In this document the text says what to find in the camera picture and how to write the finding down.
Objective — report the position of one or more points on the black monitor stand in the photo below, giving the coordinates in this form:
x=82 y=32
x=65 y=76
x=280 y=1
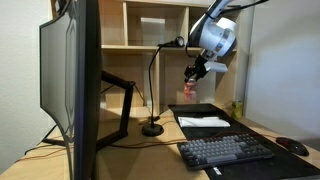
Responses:
x=116 y=106

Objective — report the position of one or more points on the black gooseneck desk lamp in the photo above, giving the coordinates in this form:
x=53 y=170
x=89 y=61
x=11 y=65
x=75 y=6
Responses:
x=152 y=129

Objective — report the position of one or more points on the yellow soda can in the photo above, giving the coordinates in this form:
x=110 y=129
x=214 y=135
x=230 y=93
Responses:
x=237 y=109

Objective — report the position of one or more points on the wooden shelf unit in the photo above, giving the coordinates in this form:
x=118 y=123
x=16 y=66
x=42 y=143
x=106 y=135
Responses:
x=131 y=31

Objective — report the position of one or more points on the wooden desk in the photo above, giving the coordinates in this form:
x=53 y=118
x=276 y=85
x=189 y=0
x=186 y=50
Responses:
x=135 y=157

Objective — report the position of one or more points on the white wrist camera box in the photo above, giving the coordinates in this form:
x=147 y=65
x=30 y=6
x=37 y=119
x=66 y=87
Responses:
x=215 y=67

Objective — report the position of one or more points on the black computer mouse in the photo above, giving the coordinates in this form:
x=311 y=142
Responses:
x=293 y=146

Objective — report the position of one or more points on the pink soda can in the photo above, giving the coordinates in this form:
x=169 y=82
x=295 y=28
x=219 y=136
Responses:
x=190 y=90

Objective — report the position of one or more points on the black curved monitor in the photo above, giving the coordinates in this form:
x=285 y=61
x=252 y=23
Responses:
x=72 y=41

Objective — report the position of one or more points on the grey mechanical keyboard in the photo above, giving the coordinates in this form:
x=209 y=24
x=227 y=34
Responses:
x=223 y=150

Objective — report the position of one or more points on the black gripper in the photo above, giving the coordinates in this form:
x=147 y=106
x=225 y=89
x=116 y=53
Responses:
x=197 y=70

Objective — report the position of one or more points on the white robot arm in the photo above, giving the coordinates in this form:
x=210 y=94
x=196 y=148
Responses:
x=215 y=38

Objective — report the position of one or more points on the black desk mat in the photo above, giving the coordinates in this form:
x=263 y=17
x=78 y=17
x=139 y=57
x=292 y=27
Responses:
x=284 y=165

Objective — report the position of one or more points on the white folded paper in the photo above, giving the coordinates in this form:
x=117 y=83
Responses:
x=202 y=122

